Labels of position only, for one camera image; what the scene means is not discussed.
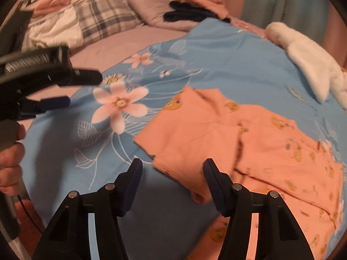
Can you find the white goose plush toy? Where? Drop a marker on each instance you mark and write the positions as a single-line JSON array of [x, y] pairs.
[[324, 75]]

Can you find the blue floral bed quilt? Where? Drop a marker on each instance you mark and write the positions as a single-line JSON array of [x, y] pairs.
[[91, 142]]

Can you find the pink cloth at left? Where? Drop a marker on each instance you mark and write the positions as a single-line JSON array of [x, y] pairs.
[[44, 7]]

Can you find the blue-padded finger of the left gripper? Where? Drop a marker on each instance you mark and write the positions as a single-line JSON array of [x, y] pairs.
[[41, 106]]

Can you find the orange fluffy garment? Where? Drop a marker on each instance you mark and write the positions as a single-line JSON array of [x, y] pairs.
[[30, 224]]

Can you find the orange cartoon print baby onesie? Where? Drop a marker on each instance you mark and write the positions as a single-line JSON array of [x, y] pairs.
[[257, 148]]

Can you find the blue-green window curtain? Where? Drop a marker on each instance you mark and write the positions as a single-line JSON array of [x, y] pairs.
[[309, 17]]

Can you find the mauve pillow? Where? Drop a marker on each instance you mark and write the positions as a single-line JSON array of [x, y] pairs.
[[152, 13]]

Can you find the person's left hand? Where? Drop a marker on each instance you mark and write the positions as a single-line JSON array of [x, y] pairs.
[[11, 170]]

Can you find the plaid grey blanket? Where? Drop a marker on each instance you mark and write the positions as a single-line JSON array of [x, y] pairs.
[[100, 19]]

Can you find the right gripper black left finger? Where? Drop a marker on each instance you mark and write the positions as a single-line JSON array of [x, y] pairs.
[[67, 234]]

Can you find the pink folded garment on pillow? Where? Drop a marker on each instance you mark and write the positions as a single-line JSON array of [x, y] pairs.
[[216, 6]]

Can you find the small pink patterned cloth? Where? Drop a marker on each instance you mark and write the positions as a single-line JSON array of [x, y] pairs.
[[247, 27]]

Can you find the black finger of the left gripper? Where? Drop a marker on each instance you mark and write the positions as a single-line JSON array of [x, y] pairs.
[[86, 77]]

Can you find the dark navy garment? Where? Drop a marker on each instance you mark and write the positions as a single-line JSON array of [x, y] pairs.
[[183, 11]]

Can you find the white crumpled cloth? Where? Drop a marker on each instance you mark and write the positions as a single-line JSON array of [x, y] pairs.
[[57, 28]]

